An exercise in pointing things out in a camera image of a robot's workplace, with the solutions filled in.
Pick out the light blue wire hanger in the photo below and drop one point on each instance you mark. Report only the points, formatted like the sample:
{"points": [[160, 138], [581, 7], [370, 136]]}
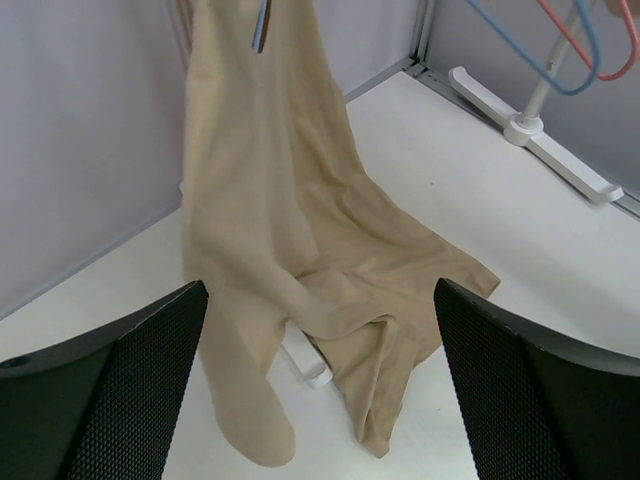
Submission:
{"points": [[591, 59], [261, 27]]}

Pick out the silver clothes rack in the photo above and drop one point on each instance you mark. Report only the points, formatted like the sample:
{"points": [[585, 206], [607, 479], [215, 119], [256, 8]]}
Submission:
{"points": [[526, 129]]}

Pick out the beige t-shirt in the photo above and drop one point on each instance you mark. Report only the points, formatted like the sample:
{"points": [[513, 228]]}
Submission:
{"points": [[283, 225]]}

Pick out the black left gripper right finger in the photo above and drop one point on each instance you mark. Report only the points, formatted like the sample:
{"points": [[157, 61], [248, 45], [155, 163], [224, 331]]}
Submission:
{"points": [[537, 404]]}

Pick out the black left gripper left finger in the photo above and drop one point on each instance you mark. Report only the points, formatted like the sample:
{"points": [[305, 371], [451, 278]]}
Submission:
{"points": [[104, 404]]}

